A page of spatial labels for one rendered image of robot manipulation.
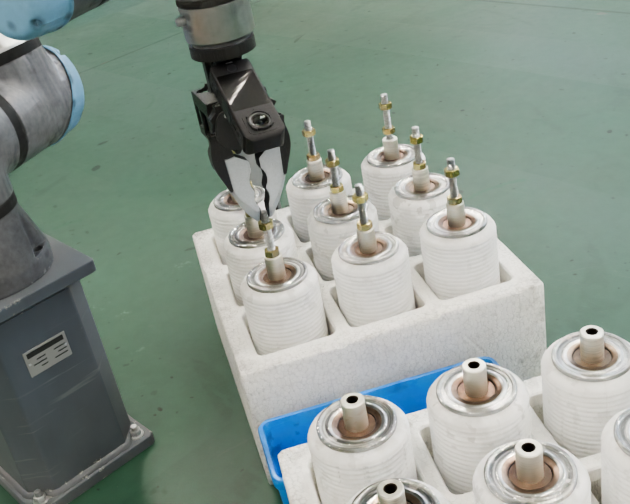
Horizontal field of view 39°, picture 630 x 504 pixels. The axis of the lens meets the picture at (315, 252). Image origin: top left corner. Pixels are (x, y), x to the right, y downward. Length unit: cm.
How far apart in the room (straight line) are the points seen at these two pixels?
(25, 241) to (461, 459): 57
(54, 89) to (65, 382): 37
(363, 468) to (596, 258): 80
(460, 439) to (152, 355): 72
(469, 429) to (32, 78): 66
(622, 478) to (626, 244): 80
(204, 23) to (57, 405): 52
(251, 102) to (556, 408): 43
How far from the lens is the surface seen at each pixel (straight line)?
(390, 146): 131
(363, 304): 109
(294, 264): 109
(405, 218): 120
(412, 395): 110
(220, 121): 97
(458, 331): 111
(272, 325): 106
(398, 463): 83
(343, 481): 83
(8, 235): 110
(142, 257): 174
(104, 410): 122
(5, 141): 109
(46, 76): 116
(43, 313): 112
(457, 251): 109
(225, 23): 94
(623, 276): 147
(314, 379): 108
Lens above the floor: 80
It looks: 30 degrees down
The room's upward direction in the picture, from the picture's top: 11 degrees counter-clockwise
